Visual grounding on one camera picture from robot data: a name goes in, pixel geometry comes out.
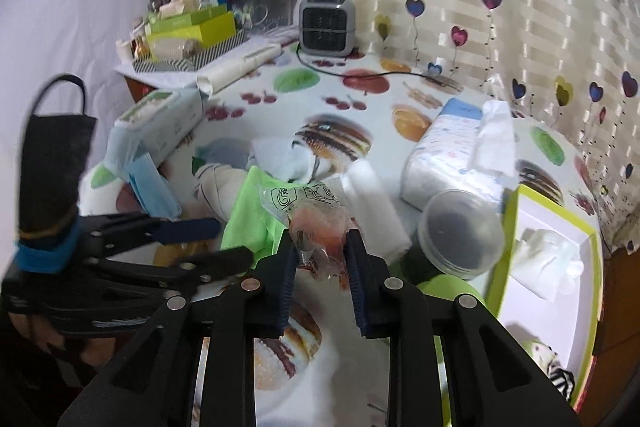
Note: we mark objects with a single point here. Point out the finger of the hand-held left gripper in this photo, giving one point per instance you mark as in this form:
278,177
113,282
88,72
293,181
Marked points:
215,263
185,229

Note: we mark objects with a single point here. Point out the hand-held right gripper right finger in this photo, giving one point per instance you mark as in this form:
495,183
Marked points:
360,292

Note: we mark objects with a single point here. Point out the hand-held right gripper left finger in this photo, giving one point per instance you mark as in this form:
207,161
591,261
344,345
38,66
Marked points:
287,287

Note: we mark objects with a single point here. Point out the beige towel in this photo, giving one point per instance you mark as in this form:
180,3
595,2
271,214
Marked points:
215,187

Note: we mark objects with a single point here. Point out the blue face masks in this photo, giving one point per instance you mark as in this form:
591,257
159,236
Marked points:
150,187

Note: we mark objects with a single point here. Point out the green cloth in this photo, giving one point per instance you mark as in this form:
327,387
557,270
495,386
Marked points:
250,212

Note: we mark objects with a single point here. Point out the clear plastic packet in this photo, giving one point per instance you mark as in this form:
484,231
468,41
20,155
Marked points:
320,217

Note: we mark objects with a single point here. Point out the white gauze towel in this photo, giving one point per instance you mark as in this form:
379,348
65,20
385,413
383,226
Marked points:
375,202

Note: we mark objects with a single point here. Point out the lime green box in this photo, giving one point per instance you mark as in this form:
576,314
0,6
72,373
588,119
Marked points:
540,322

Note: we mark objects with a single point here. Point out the person's left forearm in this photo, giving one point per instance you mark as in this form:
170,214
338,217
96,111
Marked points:
40,387

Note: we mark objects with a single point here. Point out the light blue soft pack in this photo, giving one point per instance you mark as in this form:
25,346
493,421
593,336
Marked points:
120,147

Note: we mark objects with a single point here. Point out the white soft tissue pack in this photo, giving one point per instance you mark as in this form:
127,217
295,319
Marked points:
440,157

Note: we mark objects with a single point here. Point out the person's left hand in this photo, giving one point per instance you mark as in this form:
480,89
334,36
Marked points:
75,342

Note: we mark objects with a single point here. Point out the light green round lid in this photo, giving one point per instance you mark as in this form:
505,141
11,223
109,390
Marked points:
450,289

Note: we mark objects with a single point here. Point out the clear plastic jar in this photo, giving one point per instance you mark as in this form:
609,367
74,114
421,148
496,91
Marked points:
460,237

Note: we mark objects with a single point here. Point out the green wet wipes pack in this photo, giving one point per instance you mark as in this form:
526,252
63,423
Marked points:
160,117

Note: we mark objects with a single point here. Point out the rolled white paper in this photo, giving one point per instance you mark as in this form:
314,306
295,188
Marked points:
235,69

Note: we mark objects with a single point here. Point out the chevron pattern tray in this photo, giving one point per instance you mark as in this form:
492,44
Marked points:
220,52

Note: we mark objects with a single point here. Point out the olive green box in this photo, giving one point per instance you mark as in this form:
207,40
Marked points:
185,21

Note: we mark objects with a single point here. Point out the lime gift box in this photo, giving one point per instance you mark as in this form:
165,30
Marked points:
215,29

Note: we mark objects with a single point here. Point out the small grey fan heater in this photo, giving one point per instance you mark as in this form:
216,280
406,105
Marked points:
325,27

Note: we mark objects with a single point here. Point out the wooden cabinet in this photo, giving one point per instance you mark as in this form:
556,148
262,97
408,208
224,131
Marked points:
620,307

